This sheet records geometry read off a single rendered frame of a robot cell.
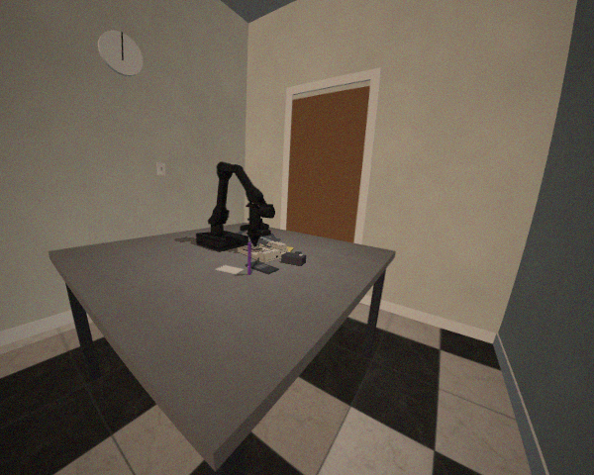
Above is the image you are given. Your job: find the cream paper sheet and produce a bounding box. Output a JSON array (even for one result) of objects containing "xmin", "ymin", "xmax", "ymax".
[{"xmin": 215, "ymin": 265, "xmax": 243, "ymax": 274}]

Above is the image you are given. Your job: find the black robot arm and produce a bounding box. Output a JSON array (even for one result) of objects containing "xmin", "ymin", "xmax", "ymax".
[{"xmin": 208, "ymin": 161, "xmax": 275, "ymax": 236}]

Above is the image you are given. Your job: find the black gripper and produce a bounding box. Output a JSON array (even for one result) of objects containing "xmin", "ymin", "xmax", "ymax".
[{"xmin": 241, "ymin": 217, "xmax": 271, "ymax": 246}]

